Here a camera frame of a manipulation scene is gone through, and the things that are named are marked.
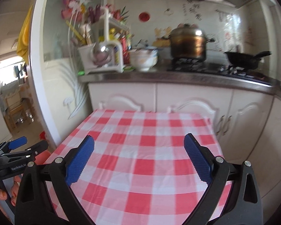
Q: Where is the red plastic trash bin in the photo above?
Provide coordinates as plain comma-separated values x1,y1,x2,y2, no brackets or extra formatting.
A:
34,150,51,165

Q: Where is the white kitchen base cabinet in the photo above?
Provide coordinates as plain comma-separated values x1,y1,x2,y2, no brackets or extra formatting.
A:
88,82,281,208

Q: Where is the person's left hand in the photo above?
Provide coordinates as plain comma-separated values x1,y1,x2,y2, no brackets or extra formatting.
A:
0,175,22,216

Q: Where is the wooden dining chair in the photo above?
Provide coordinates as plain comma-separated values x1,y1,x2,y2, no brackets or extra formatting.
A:
4,94,34,132

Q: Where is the white frosted sliding door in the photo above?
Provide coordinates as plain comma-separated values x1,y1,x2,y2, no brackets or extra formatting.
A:
29,0,103,147

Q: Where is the yellow hanging towel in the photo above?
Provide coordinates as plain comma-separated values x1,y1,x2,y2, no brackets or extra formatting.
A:
16,6,33,66

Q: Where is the red white checkered tablecloth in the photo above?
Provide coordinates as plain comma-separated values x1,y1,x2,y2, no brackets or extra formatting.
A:
47,110,222,224

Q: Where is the steel ladle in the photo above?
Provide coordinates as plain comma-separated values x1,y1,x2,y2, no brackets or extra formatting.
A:
90,43,111,67

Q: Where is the white dish drying rack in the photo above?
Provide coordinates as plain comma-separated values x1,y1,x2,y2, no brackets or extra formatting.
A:
78,7,129,74

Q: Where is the black frying pan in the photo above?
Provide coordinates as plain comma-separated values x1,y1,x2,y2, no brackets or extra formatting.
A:
225,51,272,70

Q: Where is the black gas stove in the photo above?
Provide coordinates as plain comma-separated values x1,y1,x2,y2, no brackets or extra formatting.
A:
168,58,274,85

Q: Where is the grey stone countertop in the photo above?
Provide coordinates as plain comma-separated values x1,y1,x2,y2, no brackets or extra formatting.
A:
78,70,281,100

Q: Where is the steel stock pot with lid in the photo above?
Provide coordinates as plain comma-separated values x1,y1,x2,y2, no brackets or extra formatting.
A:
169,24,216,62

